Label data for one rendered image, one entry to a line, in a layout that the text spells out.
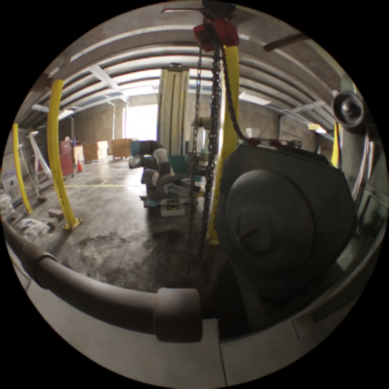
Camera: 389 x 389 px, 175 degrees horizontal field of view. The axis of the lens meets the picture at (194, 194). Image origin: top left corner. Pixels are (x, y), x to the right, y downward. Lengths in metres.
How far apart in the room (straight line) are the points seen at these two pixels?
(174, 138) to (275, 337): 1.59
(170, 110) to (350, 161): 1.76
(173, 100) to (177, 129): 0.36
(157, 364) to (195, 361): 0.05
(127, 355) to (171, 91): 1.76
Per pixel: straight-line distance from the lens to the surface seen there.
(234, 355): 0.25
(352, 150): 1.19
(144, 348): 0.24
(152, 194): 0.66
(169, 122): 1.53
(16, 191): 4.88
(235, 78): 1.02
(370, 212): 1.09
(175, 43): 1.24
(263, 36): 1.61
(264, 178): 0.33
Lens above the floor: 0.83
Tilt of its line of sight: 24 degrees down
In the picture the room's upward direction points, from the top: 3 degrees clockwise
